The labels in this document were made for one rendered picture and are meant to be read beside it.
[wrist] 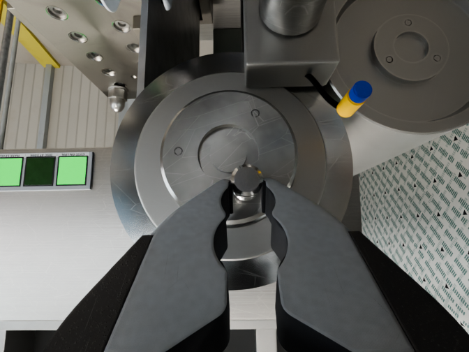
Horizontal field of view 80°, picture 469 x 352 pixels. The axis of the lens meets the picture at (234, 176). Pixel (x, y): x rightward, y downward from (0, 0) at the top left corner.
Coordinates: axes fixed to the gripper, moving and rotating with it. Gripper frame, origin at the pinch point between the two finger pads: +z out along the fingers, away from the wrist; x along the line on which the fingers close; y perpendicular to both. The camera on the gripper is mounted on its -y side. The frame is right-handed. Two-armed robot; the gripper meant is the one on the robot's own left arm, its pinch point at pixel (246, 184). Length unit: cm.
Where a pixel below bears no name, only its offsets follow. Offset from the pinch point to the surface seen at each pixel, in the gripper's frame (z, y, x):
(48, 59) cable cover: 216, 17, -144
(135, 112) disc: 6.4, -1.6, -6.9
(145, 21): 12.0, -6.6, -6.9
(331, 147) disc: 4.7, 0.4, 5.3
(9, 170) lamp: 34, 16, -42
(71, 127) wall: 196, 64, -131
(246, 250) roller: 0.7, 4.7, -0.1
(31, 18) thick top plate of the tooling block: 29.0, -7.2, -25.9
